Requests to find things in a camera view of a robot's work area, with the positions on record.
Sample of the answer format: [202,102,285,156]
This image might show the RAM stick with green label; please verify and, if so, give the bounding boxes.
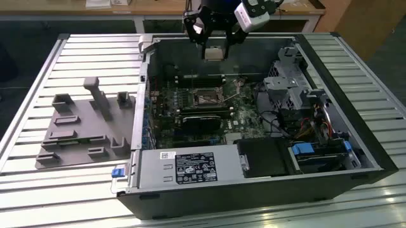
[181,74,223,80]

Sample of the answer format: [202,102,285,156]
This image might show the grey parts rack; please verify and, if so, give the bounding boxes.
[35,77,138,170]

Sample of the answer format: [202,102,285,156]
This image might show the wooden desk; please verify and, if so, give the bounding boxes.
[0,0,328,34]

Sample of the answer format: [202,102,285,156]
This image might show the hard disk in blue carrier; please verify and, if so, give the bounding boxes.
[289,142,349,174]

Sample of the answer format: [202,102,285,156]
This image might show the black internal wire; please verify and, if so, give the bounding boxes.
[260,110,293,139]

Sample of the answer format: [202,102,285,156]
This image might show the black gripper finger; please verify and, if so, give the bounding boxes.
[223,14,250,60]
[183,6,213,60]

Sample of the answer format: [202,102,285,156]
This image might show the CPU socket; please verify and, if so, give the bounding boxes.
[190,87,226,107]

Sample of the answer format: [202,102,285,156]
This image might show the black open PC case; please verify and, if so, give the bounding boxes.
[115,32,400,220]

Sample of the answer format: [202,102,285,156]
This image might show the black RAM slot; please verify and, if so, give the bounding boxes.
[177,79,226,87]

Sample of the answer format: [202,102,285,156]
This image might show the silver CPU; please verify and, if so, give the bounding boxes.
[205,46,223,62]

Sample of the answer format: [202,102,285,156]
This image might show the green motherboard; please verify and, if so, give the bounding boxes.
[149,76,265,149]

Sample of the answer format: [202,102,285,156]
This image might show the grey power supply unit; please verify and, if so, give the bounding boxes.
[139,144,248,189]

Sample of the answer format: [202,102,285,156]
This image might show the white box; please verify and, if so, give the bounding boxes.
[86,0,113,10]

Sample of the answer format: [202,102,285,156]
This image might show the black RAM stick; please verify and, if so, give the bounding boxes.
[179,107,231,112]

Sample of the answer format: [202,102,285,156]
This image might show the wooden cabinet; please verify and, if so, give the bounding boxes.
[314,0,406,61]

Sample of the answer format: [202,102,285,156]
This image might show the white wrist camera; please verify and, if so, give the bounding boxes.
[234,0,273,33]

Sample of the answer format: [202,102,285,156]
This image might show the metal drive cage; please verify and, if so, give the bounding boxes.
[262,47,318,110]

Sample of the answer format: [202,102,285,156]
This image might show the black drive bay cover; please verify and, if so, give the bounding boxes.
[234,137,301,179]

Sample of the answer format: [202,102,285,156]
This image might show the coloured wire bundle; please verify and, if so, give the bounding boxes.
[298,102,334,143]

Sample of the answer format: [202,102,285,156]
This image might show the black graphics card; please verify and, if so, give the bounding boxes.
[179,115,222,133]

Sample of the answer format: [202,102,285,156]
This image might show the grey plastic bracket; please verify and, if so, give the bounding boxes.
[305,89,330,105]

